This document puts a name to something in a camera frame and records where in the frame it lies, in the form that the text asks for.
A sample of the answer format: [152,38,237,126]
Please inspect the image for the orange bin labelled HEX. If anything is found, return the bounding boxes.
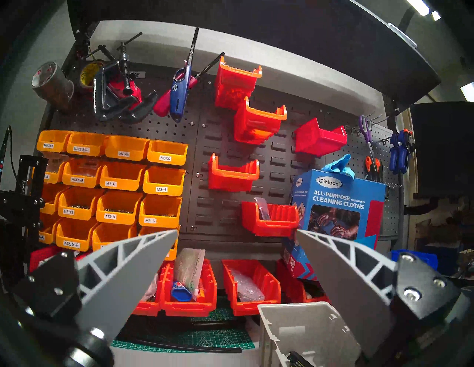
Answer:
[139,226,181,262]

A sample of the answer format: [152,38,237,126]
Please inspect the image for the orange bin labelled M3X8 BAD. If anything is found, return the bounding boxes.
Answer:
[67,132,108,156]

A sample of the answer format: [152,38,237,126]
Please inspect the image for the beige plastic storage bin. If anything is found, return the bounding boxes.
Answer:
[257,302,363,367]

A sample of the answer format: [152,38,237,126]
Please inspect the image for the black monitor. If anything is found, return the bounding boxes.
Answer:
[409,102,474,196]

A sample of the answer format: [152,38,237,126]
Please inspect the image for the orange parts bin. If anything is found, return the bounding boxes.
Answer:
[37,214,61,245]
[31,152,69,184]
[39,183,71,215]

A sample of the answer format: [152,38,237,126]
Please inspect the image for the long black bar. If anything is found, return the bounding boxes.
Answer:
[128,335,243,354]

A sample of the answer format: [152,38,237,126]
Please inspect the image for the orange bin labelled M2.5-5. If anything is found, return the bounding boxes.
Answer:
[92,222,138,252]

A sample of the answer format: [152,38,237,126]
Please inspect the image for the orange bin labelled M2.5-6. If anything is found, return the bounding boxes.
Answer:
[56,218,99,252]

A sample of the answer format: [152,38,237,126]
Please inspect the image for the blue cleaning cloths box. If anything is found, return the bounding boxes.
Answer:
[283,169,387,281]

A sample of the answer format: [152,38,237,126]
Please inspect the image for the black press stand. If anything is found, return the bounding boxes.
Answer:
[0,155,49,293]

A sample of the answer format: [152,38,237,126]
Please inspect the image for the blue plastic bin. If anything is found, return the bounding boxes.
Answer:
[391,250,439,276]

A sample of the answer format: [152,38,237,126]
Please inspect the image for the orange-red wall bin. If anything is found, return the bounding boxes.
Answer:
[234,96,287,145]
[242,202,300,237]
[208,154,260,192]
[215,55,263,110]

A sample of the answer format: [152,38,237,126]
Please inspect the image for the yellow tape roll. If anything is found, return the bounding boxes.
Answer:
[78,59,106,93]

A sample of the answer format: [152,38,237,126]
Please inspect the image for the orange bin labelled M3-12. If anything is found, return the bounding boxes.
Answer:
[57,187,104,220]

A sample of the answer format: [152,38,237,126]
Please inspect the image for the red tape roll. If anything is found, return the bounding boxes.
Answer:
[110,73,143,108]

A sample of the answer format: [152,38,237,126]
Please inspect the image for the purple handled scissors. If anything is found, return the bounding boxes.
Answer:
[358,115,378,163]

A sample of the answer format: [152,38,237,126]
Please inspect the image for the green cutting mat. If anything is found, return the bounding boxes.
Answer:
[111,296,257,353]

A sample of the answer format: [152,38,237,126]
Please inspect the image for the orange bin labelled M3X6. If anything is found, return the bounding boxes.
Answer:
[147,140,188,166]

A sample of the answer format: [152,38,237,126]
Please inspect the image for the clear bag with leaflet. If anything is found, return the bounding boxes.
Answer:
[173,247,206,293]

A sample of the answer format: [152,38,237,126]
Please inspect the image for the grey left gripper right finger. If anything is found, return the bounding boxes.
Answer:
[296,229,460,367]

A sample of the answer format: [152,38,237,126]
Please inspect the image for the blue microfibre cloth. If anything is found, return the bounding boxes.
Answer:
[321,154,355,180]

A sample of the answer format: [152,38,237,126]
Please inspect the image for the orange bin labelled M3-6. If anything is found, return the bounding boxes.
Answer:
[139,195,183,228]

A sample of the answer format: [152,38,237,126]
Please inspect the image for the crimson wall bin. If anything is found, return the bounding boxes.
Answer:
[294,118,348,158]

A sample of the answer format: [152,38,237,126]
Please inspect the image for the black monitor mount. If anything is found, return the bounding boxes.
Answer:
[403,196,443,216]

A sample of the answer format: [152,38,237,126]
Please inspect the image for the orange bin labelled M3X5X4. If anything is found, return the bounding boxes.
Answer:
[36,129,73,153]

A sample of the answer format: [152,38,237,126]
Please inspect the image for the clear plastic parts bag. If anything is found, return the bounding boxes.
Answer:
[229,268,267,303]
[143,273,160,302]

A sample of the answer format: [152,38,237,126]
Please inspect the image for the blue long-neck lighter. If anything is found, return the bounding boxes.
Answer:
[170,27,200,123]

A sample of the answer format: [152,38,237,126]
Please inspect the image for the orange bin labelled M4X4X6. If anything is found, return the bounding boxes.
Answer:
[62,158,106,188]

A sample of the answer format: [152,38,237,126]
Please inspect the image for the small blue tube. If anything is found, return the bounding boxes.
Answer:
[170,280,194,303]

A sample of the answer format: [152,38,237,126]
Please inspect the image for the dark red shelf bin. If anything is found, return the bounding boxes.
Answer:
[29,245,63,273]

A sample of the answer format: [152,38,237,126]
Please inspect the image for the red long-neck lighter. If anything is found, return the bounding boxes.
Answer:
[153,52,226,118]

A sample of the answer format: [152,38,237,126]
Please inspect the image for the clear bag of parts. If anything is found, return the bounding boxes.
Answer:
[254,197,271,220]

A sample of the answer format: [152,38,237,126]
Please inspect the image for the orange bin labelled M3-8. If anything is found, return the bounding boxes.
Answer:
[96,191,144,225]

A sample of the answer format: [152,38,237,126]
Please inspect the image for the orange bin labelled M4-6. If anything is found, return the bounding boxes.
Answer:
[99,162,147,192]

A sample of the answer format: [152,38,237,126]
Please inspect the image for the blue spring clamp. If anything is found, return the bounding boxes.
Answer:
[388,129,415,175]

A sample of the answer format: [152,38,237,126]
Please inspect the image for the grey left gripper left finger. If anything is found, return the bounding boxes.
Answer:
[8,229,179,367]

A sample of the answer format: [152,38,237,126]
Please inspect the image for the orange bin labelled M3-4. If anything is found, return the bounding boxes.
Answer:
[143,166,186,196]

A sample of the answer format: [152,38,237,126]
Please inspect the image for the dark grey pegboard panel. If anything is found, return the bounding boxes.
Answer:
[48,63,404,241]

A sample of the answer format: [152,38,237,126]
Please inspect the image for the grey duct tape roll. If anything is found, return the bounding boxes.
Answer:
[31,61,74,111]

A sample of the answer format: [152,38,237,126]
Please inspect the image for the black tool with yellow end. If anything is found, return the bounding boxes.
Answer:
[286,351,316,367]

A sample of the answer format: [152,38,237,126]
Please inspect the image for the black overhead shelf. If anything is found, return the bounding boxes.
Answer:
[67,0,441,108]

